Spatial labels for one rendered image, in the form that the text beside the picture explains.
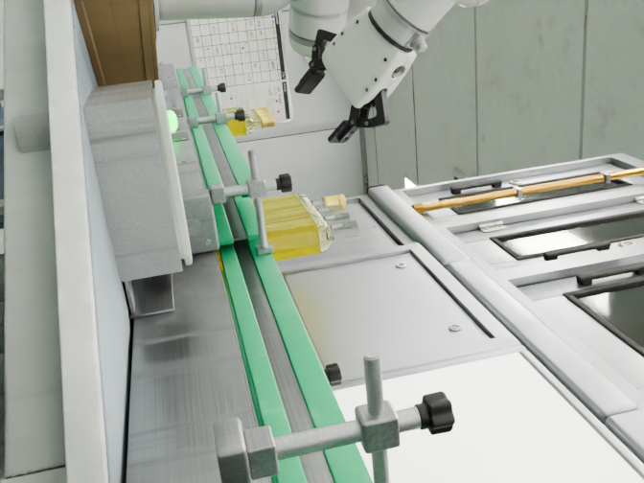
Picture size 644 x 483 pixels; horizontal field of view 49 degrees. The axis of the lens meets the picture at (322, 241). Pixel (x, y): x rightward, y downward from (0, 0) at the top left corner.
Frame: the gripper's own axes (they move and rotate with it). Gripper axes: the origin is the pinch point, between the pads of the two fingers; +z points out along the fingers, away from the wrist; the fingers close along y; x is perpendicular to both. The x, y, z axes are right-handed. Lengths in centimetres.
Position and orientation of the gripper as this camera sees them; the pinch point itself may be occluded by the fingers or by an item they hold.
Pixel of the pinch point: (321, 111)
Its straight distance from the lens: 100.5
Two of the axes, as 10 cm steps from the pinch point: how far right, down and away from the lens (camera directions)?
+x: -6.3, 0.9, -7.7
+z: -5.9, 5.9, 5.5
